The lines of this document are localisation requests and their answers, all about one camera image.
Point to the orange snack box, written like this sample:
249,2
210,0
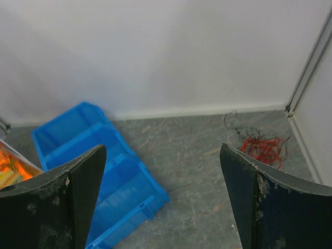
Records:
15,168

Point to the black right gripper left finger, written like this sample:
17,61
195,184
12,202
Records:
54,209

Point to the blue plastic bin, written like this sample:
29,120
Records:
65,127
128,196
98,134

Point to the aluminium corner post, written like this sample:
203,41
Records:
315,57

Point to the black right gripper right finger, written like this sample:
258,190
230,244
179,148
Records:
274,209

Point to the blue plastic bin far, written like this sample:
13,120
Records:
65,127

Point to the blue plastic bin middle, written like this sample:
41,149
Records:
98,134

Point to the blue plastic bin near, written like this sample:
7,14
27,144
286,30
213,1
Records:
128,196

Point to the white wire shelf rack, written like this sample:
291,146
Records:
5,126

